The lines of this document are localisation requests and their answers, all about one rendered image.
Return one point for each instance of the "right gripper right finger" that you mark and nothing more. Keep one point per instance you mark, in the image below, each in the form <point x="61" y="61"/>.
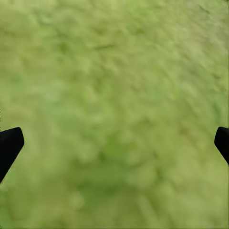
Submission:
<point x="222" y="142"/>

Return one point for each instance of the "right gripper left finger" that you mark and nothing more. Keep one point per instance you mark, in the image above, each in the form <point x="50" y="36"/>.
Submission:
<point x="11" y="143"/>

